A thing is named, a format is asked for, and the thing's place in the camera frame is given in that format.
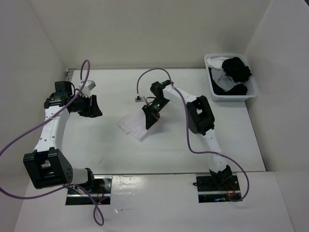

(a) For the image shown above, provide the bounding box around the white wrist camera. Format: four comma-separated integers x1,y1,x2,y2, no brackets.
80,80,96,98
135,95,147,103

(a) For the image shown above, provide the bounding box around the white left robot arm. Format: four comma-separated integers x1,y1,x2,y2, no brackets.
23,81,103,193

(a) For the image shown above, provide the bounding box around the white tank top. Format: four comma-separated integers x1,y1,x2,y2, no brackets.
118,109,155,142

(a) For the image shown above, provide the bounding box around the white plastic laundry basket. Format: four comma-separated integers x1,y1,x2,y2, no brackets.
204,53,257,102

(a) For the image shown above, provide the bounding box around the white garment in basket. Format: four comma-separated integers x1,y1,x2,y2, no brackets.
207,57,229,70

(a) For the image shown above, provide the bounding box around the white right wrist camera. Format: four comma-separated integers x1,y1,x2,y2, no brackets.
135,95,147,103

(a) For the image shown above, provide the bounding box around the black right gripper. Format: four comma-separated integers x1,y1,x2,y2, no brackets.
142,98,169,130

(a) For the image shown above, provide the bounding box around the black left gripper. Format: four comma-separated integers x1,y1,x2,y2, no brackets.
70,93,103,118

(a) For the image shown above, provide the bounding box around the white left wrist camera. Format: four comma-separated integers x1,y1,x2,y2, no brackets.
80,80,96,98

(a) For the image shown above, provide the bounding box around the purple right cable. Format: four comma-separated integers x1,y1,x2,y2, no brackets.
136,68,250,202

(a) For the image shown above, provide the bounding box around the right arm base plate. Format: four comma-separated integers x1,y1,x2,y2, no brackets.
193,174,242,203

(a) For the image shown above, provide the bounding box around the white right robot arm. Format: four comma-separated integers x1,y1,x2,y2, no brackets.
142,80,232,190

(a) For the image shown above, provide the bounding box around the black garment in basket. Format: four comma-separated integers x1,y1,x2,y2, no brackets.
209,57,252,96

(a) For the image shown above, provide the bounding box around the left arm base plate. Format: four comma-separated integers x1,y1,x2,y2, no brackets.
65,175,112,205

